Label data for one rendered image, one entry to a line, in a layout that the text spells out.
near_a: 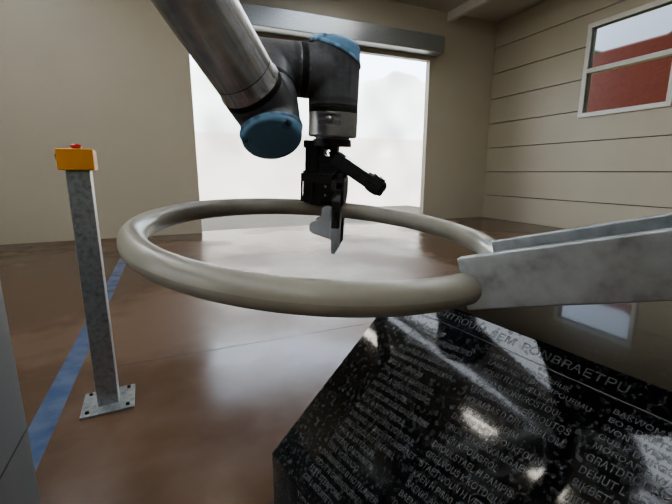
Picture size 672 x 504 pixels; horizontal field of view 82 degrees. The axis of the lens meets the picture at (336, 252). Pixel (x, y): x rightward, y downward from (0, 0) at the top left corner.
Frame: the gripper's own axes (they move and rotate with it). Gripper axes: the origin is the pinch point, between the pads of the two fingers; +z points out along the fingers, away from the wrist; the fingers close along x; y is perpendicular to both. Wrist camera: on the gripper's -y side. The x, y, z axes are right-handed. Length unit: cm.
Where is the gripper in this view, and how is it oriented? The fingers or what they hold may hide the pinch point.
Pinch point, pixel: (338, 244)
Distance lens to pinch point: 76.9
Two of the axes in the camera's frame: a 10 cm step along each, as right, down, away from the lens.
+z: -0.4, 9.7, 2.5
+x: -1.4, 2.4, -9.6
